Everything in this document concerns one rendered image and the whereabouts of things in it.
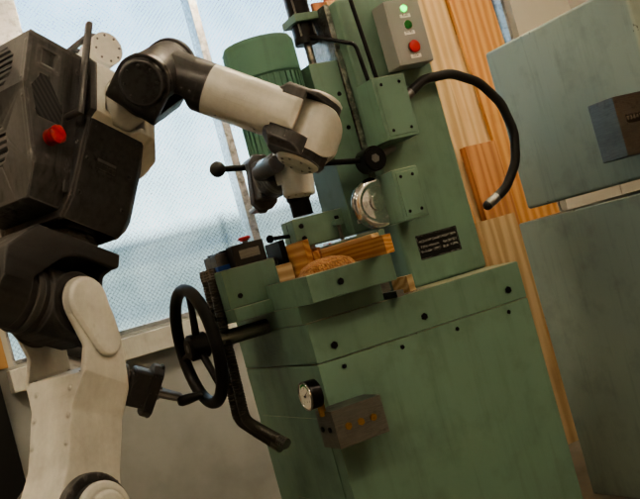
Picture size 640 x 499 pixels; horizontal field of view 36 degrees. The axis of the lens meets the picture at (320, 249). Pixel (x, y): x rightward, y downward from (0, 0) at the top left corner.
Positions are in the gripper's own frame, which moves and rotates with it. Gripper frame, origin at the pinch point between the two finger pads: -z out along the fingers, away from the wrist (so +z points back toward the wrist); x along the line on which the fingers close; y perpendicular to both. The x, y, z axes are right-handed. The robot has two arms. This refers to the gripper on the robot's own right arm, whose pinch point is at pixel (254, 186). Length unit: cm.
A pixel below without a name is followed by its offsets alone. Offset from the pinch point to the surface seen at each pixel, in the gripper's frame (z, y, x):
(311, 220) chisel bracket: -10.5, 17.5, 7.7
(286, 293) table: 2.3, 2.9, 24.6
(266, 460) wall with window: -142, 46, 80
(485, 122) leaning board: -136, 162, -39
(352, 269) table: 14.3, 13.6, 21.8
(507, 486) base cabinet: 8, 48, 75
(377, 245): 19.6, 17.7, 17.6
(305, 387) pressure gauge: 13.4, -0.7, 44.6
